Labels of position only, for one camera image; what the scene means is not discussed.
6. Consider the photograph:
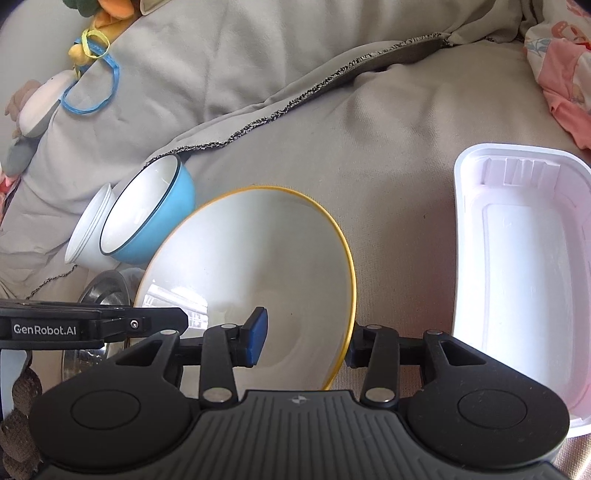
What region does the pink floral blanket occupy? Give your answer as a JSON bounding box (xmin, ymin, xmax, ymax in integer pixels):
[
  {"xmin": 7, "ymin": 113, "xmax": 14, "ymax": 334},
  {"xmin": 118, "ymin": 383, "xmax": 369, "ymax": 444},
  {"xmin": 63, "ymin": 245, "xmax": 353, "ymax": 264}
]
[{"xmin": 524, "ymin": 0, "xmax": 590, "ymax": 150}]

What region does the stainless steel bowl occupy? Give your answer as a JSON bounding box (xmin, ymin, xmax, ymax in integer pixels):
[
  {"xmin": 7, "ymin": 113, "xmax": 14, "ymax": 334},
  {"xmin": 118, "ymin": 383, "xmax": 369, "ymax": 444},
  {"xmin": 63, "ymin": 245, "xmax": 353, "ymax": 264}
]
[{"xmin": 60, "ymin": 269, "xmax": 146, "ymax": 381}]

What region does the cream cloth strap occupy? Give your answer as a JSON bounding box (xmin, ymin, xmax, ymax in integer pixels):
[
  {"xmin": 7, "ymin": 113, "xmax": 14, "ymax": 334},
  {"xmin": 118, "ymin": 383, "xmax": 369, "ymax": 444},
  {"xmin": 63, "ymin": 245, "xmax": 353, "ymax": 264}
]
[{"xmin": 138, "ymin": 0, "xmax": 174, "ymax": 16}]

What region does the beige sofa cover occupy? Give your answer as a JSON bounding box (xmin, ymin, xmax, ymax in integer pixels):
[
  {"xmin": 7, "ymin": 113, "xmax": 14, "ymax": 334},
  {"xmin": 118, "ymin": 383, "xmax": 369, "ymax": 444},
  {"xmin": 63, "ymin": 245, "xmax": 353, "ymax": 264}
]
[{"xmin": 0, "ymin": 0, "xmax": 591, "ymax": 480}]

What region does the white plastic tub orange label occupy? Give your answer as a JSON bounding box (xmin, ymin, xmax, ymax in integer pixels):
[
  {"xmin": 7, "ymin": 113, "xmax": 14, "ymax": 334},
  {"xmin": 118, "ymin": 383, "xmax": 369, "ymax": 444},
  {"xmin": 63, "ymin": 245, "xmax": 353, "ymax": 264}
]
[{"xmin": 64, "ymin": 183, "xmax": 118, "ymax": 273}]

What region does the green towel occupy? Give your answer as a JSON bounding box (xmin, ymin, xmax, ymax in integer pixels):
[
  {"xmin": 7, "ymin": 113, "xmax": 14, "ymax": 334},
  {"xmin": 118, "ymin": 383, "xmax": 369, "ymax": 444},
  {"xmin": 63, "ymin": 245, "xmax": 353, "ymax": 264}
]
[{"xmin": 63, "ymin": 0, "xmax": 100, "ymax": 17}]

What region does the white bowl gold rim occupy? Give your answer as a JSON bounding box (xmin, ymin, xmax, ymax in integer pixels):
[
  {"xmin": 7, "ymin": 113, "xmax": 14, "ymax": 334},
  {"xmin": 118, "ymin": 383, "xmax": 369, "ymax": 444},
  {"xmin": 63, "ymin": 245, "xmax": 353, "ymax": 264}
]
[{"xmin": 134, "ymin": 186, "xmax": 356, "ymax": 392}]

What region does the white foam tray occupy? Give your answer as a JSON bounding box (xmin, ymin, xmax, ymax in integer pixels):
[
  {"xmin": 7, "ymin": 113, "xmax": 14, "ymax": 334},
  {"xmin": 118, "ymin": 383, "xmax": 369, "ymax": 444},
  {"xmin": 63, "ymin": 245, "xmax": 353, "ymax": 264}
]
[{"xmin": 453, "ymin": 143, "xmax": 590, "ymax": 437}]

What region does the orange plush toy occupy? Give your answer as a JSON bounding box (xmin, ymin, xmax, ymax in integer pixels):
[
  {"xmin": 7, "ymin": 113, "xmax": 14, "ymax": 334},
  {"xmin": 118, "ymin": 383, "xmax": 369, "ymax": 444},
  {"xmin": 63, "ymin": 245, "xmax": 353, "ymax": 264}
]
[{"xmin": 68, "ymin": 0, "xmax": 140, "ymax": 67}]

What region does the blue enamel bowl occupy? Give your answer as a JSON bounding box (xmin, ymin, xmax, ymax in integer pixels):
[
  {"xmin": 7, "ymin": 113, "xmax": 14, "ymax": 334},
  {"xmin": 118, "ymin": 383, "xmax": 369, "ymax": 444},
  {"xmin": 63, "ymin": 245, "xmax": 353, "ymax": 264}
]
[{"xmin": 99, "ymin": 155, "xmax": 197, "ymax": 265}]

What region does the white grey plush toy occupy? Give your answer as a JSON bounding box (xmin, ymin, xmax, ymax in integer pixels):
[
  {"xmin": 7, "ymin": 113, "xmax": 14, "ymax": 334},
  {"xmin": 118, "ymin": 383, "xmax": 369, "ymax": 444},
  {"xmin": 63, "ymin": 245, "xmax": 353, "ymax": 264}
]
[{"xmin": 1, "ymin": 70, "xmax": 76, "ymax": 180}]

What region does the yellow rubber band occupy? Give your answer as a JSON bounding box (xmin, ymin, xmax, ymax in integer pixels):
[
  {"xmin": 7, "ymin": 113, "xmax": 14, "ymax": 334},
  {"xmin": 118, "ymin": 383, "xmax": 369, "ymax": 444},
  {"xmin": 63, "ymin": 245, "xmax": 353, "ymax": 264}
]
[{"xmin": 79, "ymin": 29, "xmax": 110, "ymax": 60}]

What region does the blue rubber band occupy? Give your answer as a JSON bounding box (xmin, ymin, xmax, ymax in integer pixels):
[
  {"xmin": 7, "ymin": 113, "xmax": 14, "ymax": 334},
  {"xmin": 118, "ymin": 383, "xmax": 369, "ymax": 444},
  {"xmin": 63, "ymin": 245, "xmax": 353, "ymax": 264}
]
[{"xmin": 60, "ymin": 52, "xmax": 121, "ymax": 116}]

